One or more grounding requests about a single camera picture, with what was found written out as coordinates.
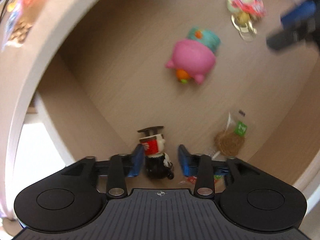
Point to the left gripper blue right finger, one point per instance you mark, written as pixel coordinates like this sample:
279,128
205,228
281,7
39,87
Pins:
199,166

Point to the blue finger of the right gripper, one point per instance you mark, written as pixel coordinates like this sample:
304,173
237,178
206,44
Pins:
299,24

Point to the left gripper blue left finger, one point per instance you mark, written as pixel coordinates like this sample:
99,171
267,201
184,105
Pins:
121,167

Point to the black figurine keychain red top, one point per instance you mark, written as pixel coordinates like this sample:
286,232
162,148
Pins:
157,162

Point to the hawthorn snack clear packet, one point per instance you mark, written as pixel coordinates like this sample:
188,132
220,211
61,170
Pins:
230,139

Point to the pink pig plush toy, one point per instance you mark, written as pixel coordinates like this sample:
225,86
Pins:
194,56

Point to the wooden drawer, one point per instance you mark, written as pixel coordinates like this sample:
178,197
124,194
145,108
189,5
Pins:
95,70

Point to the peanut snack packet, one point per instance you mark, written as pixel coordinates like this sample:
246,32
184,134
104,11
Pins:
17,18

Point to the toy camera keychain with bell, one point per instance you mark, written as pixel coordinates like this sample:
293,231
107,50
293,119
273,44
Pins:
244,13

